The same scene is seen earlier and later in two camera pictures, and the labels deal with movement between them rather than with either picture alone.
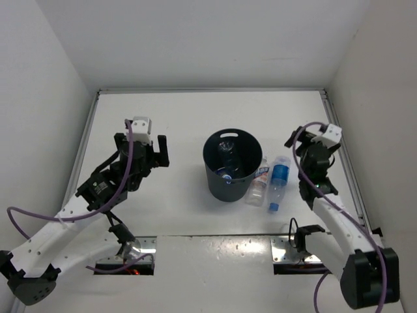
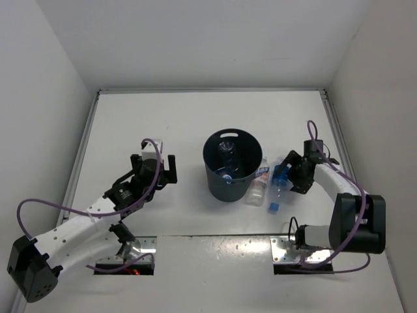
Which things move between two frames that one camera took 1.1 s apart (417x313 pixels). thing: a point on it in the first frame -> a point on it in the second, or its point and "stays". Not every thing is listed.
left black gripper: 159,158 -> 169,175
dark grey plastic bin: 232,158 stays
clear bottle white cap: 229,162 stays
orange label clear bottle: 257,191 stays
